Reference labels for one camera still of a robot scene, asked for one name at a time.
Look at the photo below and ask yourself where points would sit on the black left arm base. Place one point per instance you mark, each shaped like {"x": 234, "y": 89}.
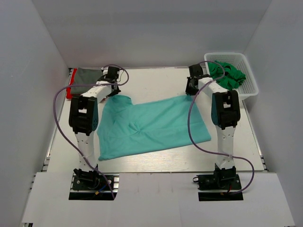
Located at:
{"x": 92, "y": 186}

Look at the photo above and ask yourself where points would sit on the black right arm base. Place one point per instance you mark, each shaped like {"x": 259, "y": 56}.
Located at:
{"x": 221, "y": 185}

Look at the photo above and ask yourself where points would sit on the crumpled green t shirt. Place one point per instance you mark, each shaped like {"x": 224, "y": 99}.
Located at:
{"x": 233, "y": 78}

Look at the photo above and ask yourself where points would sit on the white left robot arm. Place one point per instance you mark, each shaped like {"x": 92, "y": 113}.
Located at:
{"x": 83, "y": 119}

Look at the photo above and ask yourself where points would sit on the teal t shirt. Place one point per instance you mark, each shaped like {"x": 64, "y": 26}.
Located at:
{"x": 126, "y": 129}

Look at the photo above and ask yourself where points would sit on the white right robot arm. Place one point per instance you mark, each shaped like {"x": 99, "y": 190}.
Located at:
{"x": 225, "y": 112}

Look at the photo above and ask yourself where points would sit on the white plastic basket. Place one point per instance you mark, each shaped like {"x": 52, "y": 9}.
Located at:
{"x": 238, "y": 60}

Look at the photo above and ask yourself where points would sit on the folded red t shirt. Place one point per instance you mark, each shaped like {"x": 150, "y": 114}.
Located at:
{"x": 68, "y": 90}

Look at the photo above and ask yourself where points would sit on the folded grey t shirt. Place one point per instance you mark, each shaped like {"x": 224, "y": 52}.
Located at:
{"x": 84, "y": 76}

